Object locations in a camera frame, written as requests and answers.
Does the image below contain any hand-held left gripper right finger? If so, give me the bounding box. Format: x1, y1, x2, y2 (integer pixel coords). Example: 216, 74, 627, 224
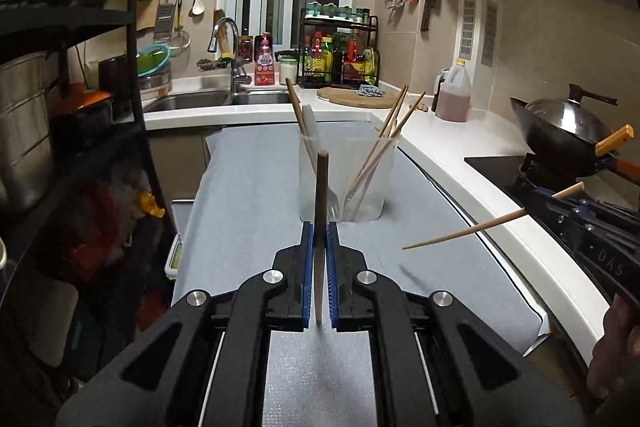
326, 222, 588, 427

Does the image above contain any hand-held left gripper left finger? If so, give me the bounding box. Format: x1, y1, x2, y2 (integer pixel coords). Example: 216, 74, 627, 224
55, 221, 315, 427

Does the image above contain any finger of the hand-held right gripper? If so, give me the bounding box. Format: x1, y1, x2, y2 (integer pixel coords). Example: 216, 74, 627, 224
527, 188, 592, 239

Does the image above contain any clear plastic container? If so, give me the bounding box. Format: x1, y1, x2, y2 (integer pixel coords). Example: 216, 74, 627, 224
298, 119, 402, 224

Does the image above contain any grey-handled metal fork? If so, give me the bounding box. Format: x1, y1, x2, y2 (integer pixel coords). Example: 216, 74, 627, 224
301, 103, 342, 222

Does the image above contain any person's right hand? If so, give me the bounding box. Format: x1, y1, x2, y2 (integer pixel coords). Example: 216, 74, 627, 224
586, 295, 640, 403

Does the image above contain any black gas stove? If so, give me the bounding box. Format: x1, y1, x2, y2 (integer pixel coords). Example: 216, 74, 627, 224
465, 154, 640, 228

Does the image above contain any black wok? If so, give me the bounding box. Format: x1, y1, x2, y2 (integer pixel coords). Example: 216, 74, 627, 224
510, 83, 621, 165

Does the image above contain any grey table mat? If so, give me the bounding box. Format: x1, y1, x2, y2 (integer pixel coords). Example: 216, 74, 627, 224
172, 122, 551, 427

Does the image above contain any cooking oil jug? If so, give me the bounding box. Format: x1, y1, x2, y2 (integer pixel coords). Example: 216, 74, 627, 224
434, 59, 473, 122

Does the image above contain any yellow toy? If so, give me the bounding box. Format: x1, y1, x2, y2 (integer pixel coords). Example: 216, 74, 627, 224
137, 191, 166, 219

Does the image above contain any round wooden cutting board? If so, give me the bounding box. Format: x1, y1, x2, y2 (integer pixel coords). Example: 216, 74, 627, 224
316, 87, 401, 109

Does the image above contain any steel sink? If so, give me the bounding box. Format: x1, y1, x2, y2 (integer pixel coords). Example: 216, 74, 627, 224
144, 89, 292, 112

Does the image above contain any red dish soap bottle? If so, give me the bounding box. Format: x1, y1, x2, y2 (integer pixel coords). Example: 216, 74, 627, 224
254, 32, 277, 86

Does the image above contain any row of sauce bottles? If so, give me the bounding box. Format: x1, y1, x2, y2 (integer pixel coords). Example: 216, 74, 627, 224
302, 29, 377, 82

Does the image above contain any black spice rack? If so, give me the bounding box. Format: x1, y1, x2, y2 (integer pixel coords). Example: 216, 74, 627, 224
299, 8, 381, 90

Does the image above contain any chrome kitchen faucet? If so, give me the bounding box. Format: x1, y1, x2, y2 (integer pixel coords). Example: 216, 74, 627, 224
207, 18, 252, 92

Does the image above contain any steel basin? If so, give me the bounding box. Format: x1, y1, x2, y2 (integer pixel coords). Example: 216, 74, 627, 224
139, 72, 172, 94

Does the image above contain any row of green spice jars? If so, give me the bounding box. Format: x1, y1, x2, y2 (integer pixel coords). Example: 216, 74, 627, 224
306, 2, 372, 22

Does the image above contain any green plastic basin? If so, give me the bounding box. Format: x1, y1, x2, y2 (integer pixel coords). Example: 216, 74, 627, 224
136, 44, 171, 76

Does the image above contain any black mug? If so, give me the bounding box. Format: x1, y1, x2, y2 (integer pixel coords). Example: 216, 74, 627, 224
97, 54, 132, 120

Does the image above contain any black pot with orange lid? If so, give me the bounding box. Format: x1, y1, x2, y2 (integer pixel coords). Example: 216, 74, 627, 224
50, 89, 115, 135

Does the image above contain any black storage shelf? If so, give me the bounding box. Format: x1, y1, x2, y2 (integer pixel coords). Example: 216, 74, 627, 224
0, 0, 176, 427

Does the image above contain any metal grater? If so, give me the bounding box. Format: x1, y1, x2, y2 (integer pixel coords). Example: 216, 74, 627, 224
153, 0, 179, 40

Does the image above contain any large steel container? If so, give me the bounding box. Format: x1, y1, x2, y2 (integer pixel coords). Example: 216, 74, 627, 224
0, 54, 53, 210

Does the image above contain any wooden-handled spatula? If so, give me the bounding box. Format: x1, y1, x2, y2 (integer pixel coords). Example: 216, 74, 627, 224
595, 125, 635, 156

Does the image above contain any wall vent grille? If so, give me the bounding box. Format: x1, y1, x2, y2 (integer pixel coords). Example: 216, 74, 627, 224
481, 1, 499, 68
459, 0, 477, 58

